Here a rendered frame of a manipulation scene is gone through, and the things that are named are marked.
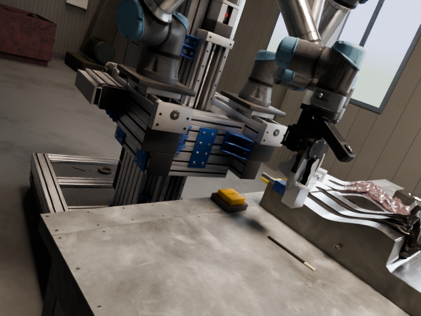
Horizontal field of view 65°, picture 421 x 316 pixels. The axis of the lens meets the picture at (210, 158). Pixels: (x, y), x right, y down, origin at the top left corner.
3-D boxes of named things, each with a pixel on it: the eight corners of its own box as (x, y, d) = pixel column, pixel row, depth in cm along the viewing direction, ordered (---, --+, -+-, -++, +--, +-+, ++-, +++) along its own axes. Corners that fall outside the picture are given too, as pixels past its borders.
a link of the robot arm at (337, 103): (352, 99, 77) (336, 94, 72) (343, 117, 79) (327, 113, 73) (324, 89, 82) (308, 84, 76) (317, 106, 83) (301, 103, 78)
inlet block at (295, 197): (254, 183, 90) (260, 165, 88) (264, 182, 93) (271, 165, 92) (291, 209, 81) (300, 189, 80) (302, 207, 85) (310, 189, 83)
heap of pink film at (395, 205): (335, 192, 123) (344, 173, 121) (342, 183, 138) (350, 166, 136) (408, 227, 112) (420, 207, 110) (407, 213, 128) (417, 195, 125)
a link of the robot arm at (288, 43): (283, 69, 89) (321, 82, 85) (269, 63, 80) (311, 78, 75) (295, 39, 87) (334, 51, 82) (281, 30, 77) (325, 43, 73)
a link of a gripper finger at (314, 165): (292, 177, 91) (301, 148, 87) (309, 188, 87) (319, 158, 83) (284, 180, 89) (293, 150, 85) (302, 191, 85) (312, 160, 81)
